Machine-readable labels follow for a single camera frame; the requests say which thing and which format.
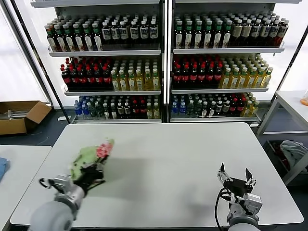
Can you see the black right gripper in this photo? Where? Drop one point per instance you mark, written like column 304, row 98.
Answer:
column 238, row 184

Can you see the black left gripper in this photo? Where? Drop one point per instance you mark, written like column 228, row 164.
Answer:
column 91, row 174

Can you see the green t-shirt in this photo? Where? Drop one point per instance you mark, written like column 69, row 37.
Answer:
column 86, row 154

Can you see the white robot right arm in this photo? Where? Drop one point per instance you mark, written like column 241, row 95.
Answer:
column 240, row 222

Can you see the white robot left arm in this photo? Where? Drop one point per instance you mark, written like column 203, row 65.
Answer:
column 53, row 216

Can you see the grey clothes pile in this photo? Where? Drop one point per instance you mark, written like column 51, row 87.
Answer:
column 292, row 150

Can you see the black storage basket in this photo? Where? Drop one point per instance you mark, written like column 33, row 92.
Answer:
column 272, row 154

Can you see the small blue drink bottle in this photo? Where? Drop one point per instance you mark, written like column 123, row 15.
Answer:
column 84, row 110
column 77, row 110
column 175, row 109
column 183, row 109

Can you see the small white floor object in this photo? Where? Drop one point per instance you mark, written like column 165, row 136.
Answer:
column 63, row 118

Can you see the small cola bottle red cap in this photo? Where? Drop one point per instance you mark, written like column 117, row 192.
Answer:
column 136, row 109
column 143, row 109

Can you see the small yellow tea bottle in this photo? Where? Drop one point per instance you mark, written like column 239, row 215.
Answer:
column 150, row 111
column 156, row 111
column 254, row 109
column 246, row 110

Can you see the yellow tea bottle green label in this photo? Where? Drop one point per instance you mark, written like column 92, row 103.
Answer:
column 115, row 83
column 227, row 80
column 252, row 80
column 148, row 83
column 131, row 83
column 267, row 79
column 156, row 83
column 235, row 80
column 139, row 83
column 123, row 83
column 260, row 80
column 243, row 80

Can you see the brown cardboard box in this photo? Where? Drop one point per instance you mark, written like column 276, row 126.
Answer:
column 12, row 126

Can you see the grey metal side table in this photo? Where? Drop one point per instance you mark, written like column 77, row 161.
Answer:
column 291, row 98

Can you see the metal rods in box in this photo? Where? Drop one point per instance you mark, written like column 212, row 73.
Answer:
column 16, row 115

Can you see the blue folded cloth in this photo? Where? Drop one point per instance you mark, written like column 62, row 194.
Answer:
column 3, row 166

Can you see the clear cup orange contents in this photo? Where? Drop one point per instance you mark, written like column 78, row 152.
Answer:
column 305, row 101

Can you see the grey metal shelf rack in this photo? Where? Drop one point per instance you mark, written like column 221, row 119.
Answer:
column 106, row 52
column 228, row 50

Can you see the dark tea bottle green label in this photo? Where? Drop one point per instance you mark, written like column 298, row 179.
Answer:
column 178, row 36
column 51, row 41
column 77, row 41
column 188, row 36
column 97, row 41
column 59, row 41
column 218, row 36
column 227, row 36
column 198, row 36
column 68, row 41
column 87, row 41
column 208, row 36

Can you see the dark drink bottle blue label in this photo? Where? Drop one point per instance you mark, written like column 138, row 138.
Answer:
column 134, row 32
column 153, row 32
column 264, row 31
column 273, row 31
column 255, row 31
column 106, row 32
column 115, row 32
column 123, row 32
column 144, row 32

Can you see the dark bottle beige label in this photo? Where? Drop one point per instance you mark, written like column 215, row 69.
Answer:
column 237, row 31
column 246, row 31

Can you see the reddish drink bottle blue label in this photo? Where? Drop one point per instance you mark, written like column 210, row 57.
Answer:
column 283, row 30

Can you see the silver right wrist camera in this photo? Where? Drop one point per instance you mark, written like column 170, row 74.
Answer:
column 252, row 204

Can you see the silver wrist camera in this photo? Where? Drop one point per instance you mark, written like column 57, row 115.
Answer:
column 252, row 204
column 62, row 183

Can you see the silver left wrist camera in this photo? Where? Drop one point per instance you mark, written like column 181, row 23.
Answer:
column 62, row 183

